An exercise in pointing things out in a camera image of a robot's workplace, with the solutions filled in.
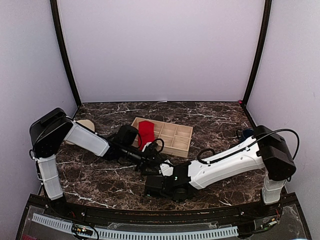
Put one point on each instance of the round wooden plate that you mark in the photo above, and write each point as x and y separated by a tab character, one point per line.
82	133

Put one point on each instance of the right black frame post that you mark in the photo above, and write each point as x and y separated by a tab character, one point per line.
259	51

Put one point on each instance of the blue enamel mug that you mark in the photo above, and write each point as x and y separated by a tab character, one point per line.
243	134

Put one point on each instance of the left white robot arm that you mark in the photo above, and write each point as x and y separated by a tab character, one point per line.
56	131

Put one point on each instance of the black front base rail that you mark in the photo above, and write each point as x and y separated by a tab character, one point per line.
288	206

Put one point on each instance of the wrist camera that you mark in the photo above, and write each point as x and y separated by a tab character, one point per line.
160	185
127	134

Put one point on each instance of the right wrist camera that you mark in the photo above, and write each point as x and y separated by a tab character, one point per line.
160	185

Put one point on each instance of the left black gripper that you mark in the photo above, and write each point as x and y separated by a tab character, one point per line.
147	159

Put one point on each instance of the right circuit board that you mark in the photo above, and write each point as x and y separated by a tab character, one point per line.
269	224

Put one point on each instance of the circuit board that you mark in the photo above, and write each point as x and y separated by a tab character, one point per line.
269	224
80	230

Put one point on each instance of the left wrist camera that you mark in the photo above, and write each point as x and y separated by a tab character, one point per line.
127	134

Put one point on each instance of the left black frame post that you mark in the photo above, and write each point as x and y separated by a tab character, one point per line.
63	51

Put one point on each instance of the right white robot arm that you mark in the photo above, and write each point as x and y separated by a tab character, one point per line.
265	149

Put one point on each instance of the red sock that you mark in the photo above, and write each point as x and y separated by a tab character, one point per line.
146	133

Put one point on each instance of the left circuit board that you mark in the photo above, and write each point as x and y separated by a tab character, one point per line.
80	230

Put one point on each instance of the wooden compartment tray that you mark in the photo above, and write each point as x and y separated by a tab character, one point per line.
177	138

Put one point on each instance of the black frame post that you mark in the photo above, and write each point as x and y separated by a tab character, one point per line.
259	51
63	51

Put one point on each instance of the white slotted cable duct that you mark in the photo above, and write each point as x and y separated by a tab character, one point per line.
135	232

